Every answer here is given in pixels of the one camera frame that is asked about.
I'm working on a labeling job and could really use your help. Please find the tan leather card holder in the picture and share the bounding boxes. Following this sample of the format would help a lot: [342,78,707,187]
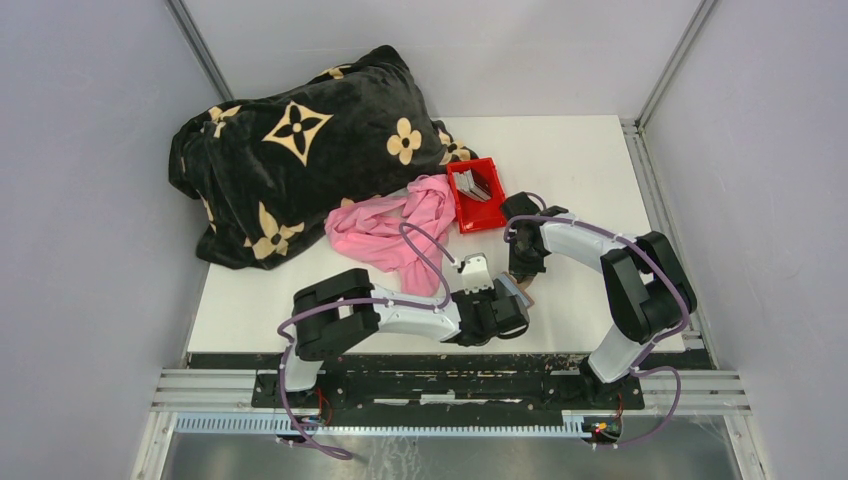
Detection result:
[493,272,535,309]

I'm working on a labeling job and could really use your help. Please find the red plastic bin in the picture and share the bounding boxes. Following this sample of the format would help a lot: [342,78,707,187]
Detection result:
[447,158,506,234]

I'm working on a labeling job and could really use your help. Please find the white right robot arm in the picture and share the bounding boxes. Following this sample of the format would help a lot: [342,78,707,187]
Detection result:
[500,192,697,408]

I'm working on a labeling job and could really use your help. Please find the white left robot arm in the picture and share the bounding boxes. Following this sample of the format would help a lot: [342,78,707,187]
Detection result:
[276,268,533,407]

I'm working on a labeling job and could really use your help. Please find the stack of credit cards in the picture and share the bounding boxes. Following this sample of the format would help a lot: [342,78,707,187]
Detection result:
[452,169,492,203]

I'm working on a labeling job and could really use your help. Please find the pink cloth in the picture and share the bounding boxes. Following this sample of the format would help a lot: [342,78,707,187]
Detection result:
[324,174,456,296]

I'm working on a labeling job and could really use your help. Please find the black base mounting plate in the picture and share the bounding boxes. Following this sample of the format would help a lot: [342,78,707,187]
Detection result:
[251,354,645,427]

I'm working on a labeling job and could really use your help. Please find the black floral blanket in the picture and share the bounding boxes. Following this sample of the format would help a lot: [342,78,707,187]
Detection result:
[168,45,475,270]

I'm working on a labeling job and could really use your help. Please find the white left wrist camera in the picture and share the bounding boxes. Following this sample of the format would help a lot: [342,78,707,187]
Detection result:
[458,253,494,294]

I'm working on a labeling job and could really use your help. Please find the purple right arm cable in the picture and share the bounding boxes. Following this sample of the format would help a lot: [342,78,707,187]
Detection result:
[503,192,692,450]

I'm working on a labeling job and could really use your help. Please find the aluminium frame rails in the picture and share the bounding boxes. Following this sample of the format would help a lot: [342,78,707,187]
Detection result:
[151,369,752,416]

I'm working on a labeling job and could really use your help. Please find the blue slotted cable duct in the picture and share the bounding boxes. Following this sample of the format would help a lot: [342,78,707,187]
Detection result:
[173,413,624,439]

